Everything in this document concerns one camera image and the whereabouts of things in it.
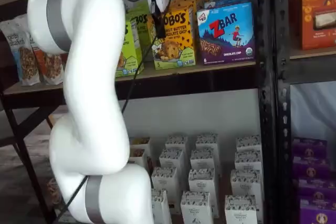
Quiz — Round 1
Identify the black metal shelf frame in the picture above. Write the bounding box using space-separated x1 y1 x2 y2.
0 0 277 224

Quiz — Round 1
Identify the white floral print box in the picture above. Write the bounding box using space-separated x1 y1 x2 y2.
150 188 173 224
151 166 181 208
159 148 185 173
180 190 214 224
188 168 219 218
230 169 263 199
190 148 216 172
234 150 264 173
165 135 190 153
224 195 258 224
235 134 262 154
195 133 220 153

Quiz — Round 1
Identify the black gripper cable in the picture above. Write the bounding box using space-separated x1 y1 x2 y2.
56 0 173 223

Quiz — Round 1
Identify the granola bag blue label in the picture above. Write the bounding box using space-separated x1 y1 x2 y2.
0 19 40 87

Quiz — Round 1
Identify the large orange carton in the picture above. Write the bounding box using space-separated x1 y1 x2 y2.
301 0 336 51

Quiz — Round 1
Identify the granola bag orange label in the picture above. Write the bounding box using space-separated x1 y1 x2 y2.
28 34 65 86

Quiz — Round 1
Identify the translucent plastic sheet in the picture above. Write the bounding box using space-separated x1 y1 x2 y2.
290 81 336 144

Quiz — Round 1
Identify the wooden shelf board with cartons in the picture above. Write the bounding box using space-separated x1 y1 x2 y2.
146 152 264 224

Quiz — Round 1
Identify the neighbour wooden shelf board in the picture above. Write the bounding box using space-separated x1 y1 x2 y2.
289 46 336 60

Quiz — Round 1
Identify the green Bobo's apple pie box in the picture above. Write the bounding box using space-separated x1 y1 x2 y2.
128 0 156 62
114 20 145 78

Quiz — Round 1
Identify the yellow white granola box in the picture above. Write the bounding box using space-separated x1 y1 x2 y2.
128 148 146 168
129 136 152 154

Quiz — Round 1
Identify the wooden shelf board with snacks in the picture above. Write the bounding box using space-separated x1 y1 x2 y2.
3 59 257 97

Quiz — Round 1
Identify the black neighbour shelf frame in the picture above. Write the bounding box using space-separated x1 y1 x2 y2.
275 0 336 224

